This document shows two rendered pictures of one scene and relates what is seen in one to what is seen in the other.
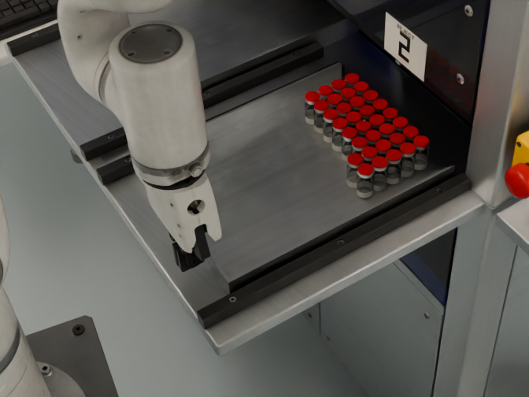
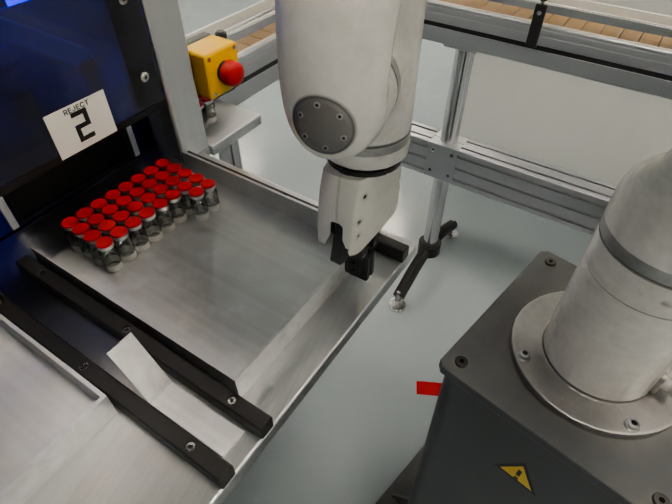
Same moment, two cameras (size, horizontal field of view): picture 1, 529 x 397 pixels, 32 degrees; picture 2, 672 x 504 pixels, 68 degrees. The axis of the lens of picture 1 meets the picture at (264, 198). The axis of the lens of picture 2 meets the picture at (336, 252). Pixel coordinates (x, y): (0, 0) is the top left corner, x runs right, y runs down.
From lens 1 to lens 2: 1.13 m
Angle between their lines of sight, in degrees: 73
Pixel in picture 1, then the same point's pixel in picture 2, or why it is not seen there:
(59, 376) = (519, 342)
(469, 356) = not seen: hidden behind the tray
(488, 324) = not seen: hidden behind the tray
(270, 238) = (290, 247)
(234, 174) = (215, 301)
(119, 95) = (417, 40)
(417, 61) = (102, 118)
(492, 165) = (196, 113)
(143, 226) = (318, 351)
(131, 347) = not seen: outside the picture
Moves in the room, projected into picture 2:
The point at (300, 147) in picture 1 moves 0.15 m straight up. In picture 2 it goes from (161, 264) to (127, 168)
